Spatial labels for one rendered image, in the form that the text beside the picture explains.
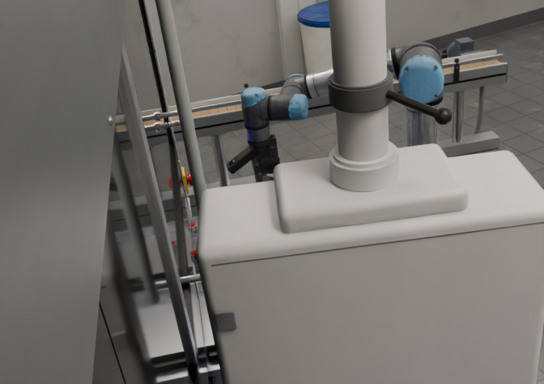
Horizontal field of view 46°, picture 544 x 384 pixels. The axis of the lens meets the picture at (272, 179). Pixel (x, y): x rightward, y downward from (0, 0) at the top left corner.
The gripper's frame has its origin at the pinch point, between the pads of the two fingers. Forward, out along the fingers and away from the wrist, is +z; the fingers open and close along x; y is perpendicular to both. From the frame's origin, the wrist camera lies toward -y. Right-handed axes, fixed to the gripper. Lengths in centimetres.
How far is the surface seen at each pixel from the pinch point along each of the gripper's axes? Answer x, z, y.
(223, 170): 86, 35, -8
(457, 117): 86, 31, 106
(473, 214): -108, -56, 19
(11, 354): -158, -90, -23
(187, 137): -68, -56, -17
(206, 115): 83, 6, -11
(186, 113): -68, -60, -17
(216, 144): 86, 22, -9
